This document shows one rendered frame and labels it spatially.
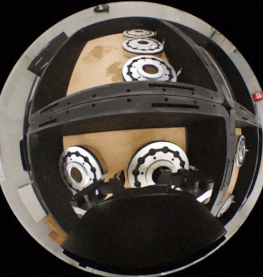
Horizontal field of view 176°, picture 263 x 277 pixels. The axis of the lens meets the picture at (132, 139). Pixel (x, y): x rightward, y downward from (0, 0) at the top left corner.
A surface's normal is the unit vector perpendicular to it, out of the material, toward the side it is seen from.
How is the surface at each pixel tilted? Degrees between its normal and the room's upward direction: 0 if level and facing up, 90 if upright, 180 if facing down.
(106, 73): 0
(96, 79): 0
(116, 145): 0
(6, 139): 90
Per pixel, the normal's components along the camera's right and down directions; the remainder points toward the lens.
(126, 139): -0.05, 0.00
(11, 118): 0.99, -0.15
